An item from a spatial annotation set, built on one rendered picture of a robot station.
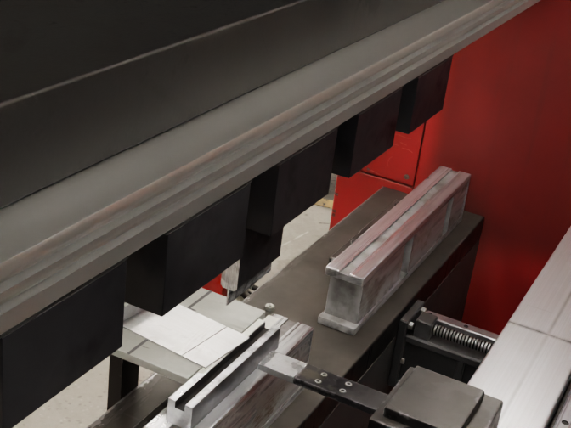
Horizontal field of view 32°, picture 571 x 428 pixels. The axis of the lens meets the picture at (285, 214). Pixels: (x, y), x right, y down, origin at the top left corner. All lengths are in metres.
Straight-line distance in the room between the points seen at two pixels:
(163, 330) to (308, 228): 2.63
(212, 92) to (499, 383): 0.83
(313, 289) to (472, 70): 0.54
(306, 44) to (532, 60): 1.31
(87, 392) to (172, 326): 1.61
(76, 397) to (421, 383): 1.78
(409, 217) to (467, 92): 0.34
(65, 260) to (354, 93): 0.24
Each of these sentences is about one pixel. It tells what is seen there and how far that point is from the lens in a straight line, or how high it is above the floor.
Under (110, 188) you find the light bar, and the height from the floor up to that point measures 1.48.
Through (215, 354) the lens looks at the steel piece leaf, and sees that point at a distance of 1.15.
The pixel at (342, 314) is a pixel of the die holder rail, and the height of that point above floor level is 0.89.
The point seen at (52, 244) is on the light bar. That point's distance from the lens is 0.34.
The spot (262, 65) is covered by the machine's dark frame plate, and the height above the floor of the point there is 1.49.
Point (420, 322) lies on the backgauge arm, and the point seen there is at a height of 0.87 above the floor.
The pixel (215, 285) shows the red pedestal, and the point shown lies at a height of 0.07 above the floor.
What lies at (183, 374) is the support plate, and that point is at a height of 1.00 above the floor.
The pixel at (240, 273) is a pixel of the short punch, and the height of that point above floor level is 1.12.
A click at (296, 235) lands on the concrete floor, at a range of 3.72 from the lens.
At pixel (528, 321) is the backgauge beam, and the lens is 1.37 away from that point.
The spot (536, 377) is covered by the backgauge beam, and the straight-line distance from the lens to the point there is 1.26.
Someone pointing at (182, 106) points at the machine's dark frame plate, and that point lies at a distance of 0.43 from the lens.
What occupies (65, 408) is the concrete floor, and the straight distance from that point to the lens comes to 2.74.
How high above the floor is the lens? 1.63
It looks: 25 degrees down
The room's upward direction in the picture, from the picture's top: 7 degrees clockwise
